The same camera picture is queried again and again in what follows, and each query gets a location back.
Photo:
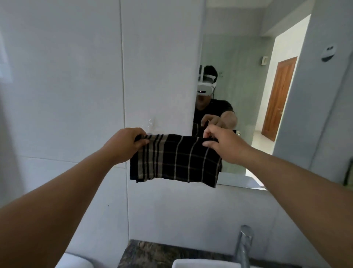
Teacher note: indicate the white sink basin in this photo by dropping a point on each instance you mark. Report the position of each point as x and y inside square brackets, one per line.
[201, 263]

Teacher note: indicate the person's left thumb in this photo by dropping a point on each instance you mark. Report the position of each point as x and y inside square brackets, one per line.
[142, 142]

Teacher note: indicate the round white wall holder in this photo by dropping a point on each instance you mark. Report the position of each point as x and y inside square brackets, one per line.
[329, 52]

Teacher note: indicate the white rounded container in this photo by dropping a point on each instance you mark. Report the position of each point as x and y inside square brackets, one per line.
[77, 261]

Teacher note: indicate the person's right hand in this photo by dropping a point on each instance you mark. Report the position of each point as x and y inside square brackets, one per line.
[226, 147]

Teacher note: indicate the person's left hand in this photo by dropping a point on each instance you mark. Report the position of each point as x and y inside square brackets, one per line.
[124, 145]

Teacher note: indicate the black plaid cloth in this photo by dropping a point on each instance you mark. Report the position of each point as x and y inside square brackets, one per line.
[173, 161]

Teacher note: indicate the clear plastic wall hook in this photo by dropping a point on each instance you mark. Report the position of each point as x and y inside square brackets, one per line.
[150, 125]

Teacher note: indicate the chrome faucet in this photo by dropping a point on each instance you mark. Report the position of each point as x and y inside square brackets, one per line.
[243, 247]

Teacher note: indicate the person's right thumb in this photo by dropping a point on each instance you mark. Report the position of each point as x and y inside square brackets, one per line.
[210, 143]

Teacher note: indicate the person's right forearm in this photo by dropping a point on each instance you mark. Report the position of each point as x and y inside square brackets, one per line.
[297, 198]

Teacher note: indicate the person's left forearm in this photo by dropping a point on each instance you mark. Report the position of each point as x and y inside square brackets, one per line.
[55, 209]

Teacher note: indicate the wall mirror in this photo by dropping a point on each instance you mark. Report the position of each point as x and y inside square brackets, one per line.
[248, 69]

